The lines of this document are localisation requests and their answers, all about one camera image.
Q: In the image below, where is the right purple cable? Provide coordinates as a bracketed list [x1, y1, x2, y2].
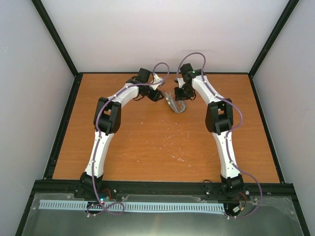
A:
[177, 52, 263, 219]

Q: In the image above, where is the light blue slotted cable duct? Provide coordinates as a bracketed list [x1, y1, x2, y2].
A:
[38, 200, 224, 214]

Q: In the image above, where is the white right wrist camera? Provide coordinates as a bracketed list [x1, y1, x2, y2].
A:
[175, 78, 185, 88]

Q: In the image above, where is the purple cable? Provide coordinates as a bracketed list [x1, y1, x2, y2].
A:
[177, 52, 263, 219]
[91, 62, 170, 217]

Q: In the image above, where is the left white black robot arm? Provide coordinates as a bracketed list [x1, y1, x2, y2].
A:
[80, 68, 165, 198]

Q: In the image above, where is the black aluminium frame rail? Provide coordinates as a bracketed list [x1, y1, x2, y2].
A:
[31, 179, 296, 200]

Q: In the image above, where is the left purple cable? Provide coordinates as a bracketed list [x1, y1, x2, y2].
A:
[91, 62, 170, 217]

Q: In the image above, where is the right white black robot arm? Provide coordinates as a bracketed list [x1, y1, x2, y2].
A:
[174, 63, 244, 196]

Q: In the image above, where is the brown plaid glasses case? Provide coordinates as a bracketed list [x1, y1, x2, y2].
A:
[163, 91, 186, 114]

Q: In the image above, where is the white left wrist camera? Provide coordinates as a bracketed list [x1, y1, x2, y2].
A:
[150, 73, 165, 90]

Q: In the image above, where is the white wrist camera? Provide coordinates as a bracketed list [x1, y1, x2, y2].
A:
[150, 73, 165, 90]
[175, 78, 185, 88]

